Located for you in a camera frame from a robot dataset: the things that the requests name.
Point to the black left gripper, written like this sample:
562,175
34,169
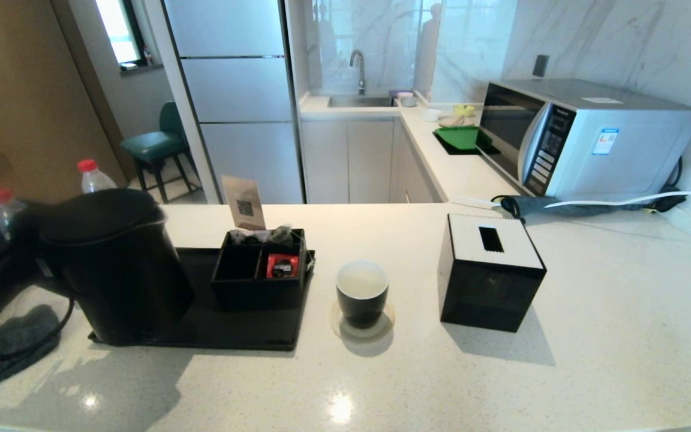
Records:
21,252

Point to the black electric kettle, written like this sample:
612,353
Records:
117,270

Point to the black serving tray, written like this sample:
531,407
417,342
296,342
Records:
243,330

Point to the black compartment organizer box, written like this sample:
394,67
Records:
258,295

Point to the dark grey cloth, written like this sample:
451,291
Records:
15,342

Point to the large red-capped water bottle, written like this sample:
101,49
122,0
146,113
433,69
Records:
1,195

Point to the small red-capped water bottle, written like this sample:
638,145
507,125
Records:
93,180

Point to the green upholstered chair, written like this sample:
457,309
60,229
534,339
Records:
153,146

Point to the brown wooden door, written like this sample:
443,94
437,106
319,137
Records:
27,90

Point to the brown QR code card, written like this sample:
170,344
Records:
242,201

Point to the red Nescafe sachet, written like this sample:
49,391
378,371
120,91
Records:
282,266

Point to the bright window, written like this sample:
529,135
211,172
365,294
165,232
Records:
117,32

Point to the clear glass coaster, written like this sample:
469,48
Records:
339,327

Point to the black cup white inside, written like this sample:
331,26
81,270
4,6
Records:
362,307

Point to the white base cabinet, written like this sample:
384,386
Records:
351,161

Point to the steel kitchen sink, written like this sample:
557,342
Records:
360,102

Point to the chrome kitchen faucet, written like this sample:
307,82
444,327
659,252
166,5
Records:
361,75

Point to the small white purple cup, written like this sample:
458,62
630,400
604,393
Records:
406,99

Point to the small white bowl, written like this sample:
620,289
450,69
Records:
431,115

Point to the green cutting board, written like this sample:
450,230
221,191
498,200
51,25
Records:
459,137

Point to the black tissue box white lid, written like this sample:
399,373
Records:
489,291

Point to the silver microwave oven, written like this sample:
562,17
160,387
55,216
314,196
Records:
627,149

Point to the dark wall socket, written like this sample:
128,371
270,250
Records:
540,66

